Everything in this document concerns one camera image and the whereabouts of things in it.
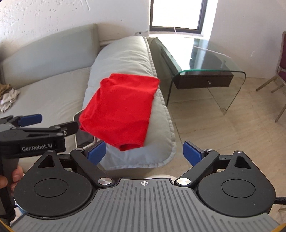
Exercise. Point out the dark glass side table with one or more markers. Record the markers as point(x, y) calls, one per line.
point(193, 63)

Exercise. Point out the red long-sleeve shirt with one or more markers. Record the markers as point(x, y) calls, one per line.
point(119, 112)

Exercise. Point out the beige crumpled garment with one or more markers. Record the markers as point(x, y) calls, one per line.
point(8, 99)

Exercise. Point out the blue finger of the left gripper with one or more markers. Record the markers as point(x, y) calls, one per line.
point(28, 120)

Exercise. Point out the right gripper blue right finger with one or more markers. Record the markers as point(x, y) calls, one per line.
point(202, 162)

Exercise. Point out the smartphone with beige case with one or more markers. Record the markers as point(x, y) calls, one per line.
point(82, 138)

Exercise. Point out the maroon metal-frame chair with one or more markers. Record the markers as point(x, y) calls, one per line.
point(280, 68)

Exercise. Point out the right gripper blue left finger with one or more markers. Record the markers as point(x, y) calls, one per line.
point(88, 158)

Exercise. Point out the brown crumpled garment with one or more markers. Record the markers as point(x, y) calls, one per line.
point(4, 89)

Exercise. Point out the grey-green sofa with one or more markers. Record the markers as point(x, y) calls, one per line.
point(58, 75)

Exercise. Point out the dark framed window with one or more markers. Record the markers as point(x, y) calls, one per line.
point(177, 16)

